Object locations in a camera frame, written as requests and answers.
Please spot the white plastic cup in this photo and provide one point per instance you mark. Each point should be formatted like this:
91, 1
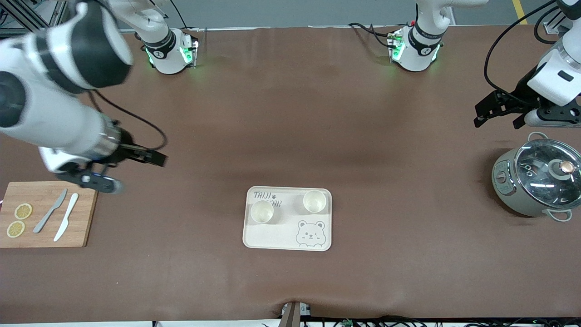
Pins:
262, 212
314, 201

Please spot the lemon slice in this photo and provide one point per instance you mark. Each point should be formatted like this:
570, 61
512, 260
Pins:
23, 211
16, 229

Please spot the glass pot lid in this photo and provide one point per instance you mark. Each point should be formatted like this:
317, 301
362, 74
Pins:
540, 177

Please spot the grey metal mount post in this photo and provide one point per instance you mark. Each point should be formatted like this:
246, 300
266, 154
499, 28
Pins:
292, 315

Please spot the brown table cover mat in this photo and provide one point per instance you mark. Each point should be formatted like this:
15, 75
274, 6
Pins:
290, 113

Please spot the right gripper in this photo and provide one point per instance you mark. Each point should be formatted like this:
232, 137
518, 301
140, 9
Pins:
125, 149

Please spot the white plastic knife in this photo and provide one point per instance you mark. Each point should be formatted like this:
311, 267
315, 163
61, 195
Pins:
67, 215

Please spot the grey plastic knife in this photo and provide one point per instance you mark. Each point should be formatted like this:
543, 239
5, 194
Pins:
50, 211

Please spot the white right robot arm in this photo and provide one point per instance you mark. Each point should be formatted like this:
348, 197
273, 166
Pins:
59, 113

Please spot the grey-green electric cooking pot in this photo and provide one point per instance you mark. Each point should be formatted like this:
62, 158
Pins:
506, 190

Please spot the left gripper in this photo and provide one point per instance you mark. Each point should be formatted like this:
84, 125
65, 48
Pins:
518, 96

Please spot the aluminium frame profile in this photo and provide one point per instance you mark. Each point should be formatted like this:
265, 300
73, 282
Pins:
22, 18
551, 25

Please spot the cream bear print tray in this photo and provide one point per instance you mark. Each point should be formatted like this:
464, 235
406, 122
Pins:
281, 236

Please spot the bamboo cutting board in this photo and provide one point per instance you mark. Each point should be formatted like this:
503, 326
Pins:
86, 222

